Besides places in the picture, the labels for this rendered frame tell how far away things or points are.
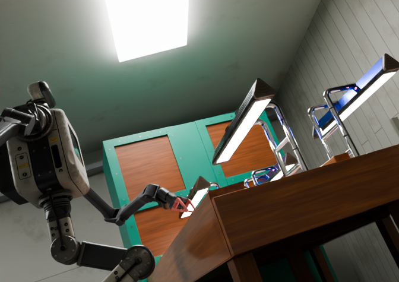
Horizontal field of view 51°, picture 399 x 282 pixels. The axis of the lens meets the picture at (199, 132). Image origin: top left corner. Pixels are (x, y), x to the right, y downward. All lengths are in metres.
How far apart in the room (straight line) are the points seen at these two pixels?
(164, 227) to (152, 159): 0.51
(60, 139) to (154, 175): 1.38
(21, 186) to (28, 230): 3.51
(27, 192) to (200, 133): 1.77
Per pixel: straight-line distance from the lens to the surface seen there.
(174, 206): 2.03
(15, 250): 5.30
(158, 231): 2.98
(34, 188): 1.80
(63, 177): 1.77
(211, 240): 1.25
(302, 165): 1.61
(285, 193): 1.19
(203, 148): 3.24
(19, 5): 3.09
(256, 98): 1.41
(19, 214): 5.37
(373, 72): 1.80
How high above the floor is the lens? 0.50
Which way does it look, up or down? 21 degrees up
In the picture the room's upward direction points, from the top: 21 degrees counter-clockwise
